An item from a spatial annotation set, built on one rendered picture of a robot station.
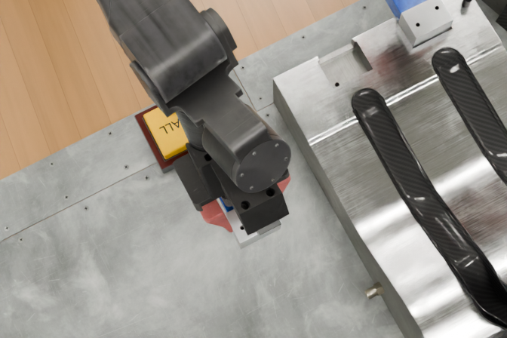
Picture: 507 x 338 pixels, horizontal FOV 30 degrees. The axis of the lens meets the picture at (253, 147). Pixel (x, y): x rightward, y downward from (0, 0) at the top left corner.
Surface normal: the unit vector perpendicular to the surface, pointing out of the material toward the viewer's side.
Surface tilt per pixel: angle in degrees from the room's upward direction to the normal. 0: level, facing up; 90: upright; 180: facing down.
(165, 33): 8
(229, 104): 26
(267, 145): 64
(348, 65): 0
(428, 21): 0
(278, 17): 0
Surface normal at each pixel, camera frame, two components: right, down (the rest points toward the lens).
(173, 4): 0.06, -0.15
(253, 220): 0.40, 0.65
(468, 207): -0.23, -0.61
